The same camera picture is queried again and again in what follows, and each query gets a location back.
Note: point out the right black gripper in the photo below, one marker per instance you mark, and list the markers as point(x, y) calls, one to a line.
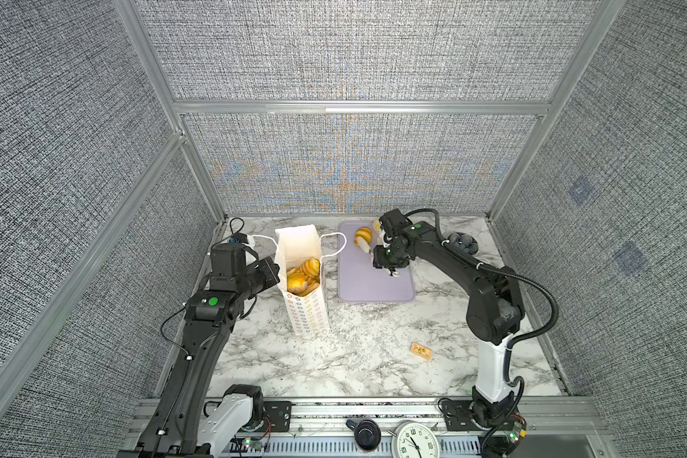
point(379, 260)

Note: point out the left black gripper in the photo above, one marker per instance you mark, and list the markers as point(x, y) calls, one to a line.
point(272, 278)

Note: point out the small yellow croissant bread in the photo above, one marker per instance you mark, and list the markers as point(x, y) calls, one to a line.
point(364, 232)

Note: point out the sesame bun bread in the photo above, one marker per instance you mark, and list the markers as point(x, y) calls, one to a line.
point(296, 282)

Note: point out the white printed paper bag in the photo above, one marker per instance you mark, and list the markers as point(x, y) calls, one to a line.
point(299, 254)

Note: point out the ridged yellow spiral bread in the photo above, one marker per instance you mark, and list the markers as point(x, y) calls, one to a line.
point(311, 268)

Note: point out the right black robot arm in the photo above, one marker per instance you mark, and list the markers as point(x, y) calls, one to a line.
point(494, 310)

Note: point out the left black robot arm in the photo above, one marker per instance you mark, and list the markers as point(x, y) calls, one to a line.
point(210, 317)

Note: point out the lavender tray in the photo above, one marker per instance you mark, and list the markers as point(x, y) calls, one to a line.
point(360, 282)

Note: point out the small orange candy wrapper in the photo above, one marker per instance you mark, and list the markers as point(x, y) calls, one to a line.
point(421, 351)

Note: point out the black round knob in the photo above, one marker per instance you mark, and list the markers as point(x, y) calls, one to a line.
point(367, 434)

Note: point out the white analog clock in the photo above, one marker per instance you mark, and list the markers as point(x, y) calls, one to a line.
point(414, 440)

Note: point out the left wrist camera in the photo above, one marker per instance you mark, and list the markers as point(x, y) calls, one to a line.
point(232, 256)

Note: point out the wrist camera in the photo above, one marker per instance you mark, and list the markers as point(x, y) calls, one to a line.
point(232, 256)
point(393, 223)

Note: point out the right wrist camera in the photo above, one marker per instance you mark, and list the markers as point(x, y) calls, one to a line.
point(393, 223)

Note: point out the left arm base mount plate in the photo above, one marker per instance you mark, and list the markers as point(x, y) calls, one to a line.
point(275, 416)

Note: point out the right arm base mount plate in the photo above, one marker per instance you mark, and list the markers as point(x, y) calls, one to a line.
point(457, 414)

